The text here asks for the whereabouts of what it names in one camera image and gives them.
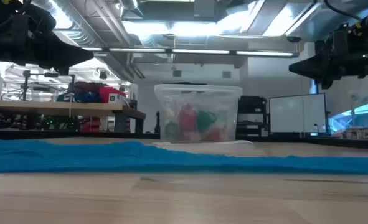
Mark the black ceiling dome camera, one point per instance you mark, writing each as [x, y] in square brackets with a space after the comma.
[294, 39]

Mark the long ceiling light bar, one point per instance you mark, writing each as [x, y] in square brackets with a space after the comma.
[186, 51]

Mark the black background robot stand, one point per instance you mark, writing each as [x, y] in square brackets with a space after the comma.
[26, 84]

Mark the red storage shelf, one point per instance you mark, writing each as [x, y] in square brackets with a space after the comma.
[90, 124]

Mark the red bottle-shaped item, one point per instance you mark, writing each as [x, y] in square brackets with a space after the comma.
[187, 121]

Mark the red box with white label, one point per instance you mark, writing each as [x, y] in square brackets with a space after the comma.
[109, 91]

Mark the black hanging spotlight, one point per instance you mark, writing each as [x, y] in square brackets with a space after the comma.
[103, 74]

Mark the red-orange small item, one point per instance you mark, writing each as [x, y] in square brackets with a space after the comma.
[213, 135]

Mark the grey metal frame workbench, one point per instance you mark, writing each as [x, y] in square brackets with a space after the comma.
[78, 109]

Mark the clear plastic storage box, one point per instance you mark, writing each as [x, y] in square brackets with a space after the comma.
[199, 96]

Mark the green looped item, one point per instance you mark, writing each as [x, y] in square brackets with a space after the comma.
[206, 119]

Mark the white whiteboard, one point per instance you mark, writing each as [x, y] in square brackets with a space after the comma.
[295, 112]

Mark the dark green round roll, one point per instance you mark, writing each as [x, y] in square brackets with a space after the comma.
[172, 130]

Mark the black shelf cart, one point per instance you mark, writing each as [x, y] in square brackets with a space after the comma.
[252, 107]

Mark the blue elastic bandage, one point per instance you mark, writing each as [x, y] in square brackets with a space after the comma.
[109, 158]

